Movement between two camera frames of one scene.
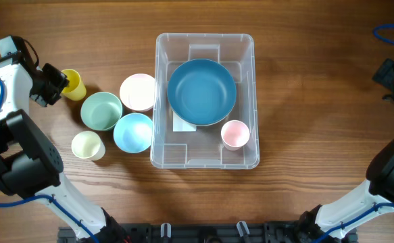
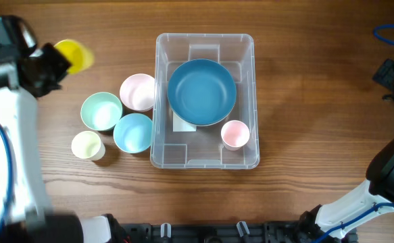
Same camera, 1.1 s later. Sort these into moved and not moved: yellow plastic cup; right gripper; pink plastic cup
Moved: yellow plastic cup
Not moved: right gripper; pink plastic cup
